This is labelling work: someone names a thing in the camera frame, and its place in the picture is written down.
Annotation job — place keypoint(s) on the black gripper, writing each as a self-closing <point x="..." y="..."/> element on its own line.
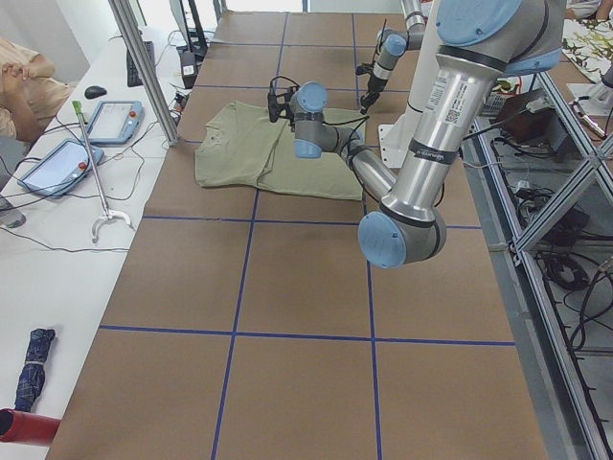
<point x="371" y="87"/>

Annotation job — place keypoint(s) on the olive green long-sleeve shirt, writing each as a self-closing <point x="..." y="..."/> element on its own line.
<point x="242" y="147"/>

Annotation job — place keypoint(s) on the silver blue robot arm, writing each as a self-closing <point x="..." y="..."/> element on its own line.
<point x="391" y="45"/>
<point x="474" y="43"/>

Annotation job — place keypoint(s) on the far blue teach pendant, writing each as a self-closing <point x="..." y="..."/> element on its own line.
<point x="113" y="123"/>

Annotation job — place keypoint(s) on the blue teach pendant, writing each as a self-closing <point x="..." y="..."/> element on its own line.
<point x="113" y="123"/>
<point x="59" y="171"/>

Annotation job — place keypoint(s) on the black computer mouse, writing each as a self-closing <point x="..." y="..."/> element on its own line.
<point x="94" y="91"/>

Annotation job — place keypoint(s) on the metal reacher grabber stick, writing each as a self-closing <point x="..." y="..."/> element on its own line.
<point x="108" y="214"/>

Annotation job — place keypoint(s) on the near blue teach pendant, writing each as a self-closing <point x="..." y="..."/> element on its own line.
<point x="59" y="171"/>

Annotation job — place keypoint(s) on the person in beige shirt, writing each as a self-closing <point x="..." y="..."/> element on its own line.
<point x="30" y="95"/>

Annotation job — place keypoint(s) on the folded dark blue umbrella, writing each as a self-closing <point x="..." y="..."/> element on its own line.
<point x="32" y="376"/>

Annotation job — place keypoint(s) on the red cylinder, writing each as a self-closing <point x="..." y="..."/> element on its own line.
<point x="27" y="428"/>

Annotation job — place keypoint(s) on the white central pedestal column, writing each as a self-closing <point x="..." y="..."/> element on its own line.
<point x="394" y="139"/>

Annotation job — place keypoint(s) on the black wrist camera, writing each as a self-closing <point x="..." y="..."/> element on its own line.
<point x="364" y="69"/>
<point x="279" y="104"/>

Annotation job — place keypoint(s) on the aluminium frame post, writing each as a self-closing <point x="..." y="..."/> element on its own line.
<point x="128" y="27"/>

